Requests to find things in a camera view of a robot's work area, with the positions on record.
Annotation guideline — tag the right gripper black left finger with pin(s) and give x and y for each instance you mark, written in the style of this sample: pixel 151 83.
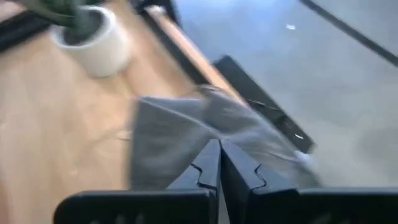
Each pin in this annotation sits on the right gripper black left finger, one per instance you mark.
pixel 192 199

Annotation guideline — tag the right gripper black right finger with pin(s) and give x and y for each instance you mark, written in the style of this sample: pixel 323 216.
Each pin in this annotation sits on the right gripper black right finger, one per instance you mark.
pixel 264 202

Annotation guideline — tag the grey baseball cap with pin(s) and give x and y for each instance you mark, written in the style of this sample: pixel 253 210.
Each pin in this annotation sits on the grey baseball cap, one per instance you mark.
pixel 168 137

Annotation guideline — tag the white round plant pot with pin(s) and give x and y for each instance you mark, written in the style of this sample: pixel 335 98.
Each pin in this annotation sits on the white round plant pot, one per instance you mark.
pixel 99 53

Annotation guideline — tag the black floor strip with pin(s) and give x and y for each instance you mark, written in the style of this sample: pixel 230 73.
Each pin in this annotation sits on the black floor strip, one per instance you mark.
pixel 351 31

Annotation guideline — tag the green snake plant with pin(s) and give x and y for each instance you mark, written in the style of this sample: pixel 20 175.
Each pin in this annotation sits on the green snake plant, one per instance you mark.
pixel 65 12

